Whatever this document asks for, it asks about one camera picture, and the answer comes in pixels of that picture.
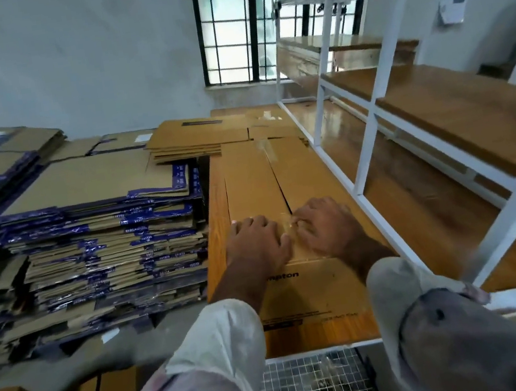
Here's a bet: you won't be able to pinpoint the person's left hand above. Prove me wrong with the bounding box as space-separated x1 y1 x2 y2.
221 210 298 285

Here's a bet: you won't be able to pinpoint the person's right forearm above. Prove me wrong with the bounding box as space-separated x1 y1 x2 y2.
342 229 402 287

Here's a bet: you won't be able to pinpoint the black framed window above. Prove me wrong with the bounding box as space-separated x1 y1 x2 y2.
193 0 392 90

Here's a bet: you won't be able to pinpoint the crumpled tape scraps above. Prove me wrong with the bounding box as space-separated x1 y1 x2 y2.
311 352 360 390

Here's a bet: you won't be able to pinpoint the stack of brown cartons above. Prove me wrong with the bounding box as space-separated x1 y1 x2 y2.
216 121 397 336

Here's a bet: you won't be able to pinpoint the person's right hand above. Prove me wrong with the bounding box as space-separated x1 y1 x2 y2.
288 190 372 265

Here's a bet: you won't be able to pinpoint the white wall device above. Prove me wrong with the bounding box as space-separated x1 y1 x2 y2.
438 0 475 28

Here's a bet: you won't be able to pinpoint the wooden table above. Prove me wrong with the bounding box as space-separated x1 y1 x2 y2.
178 66 516 367

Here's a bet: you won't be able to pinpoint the white wire mesh cage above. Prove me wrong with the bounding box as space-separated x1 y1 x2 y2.
247 341 385 391

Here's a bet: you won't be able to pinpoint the person's light grey shirt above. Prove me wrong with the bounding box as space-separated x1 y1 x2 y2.
99 236 516 391

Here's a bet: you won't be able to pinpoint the brown cardboard box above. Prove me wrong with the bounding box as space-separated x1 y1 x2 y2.
143 100 308 167

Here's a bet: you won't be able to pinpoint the person's left forearm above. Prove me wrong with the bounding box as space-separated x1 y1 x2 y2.
206 258 281 319

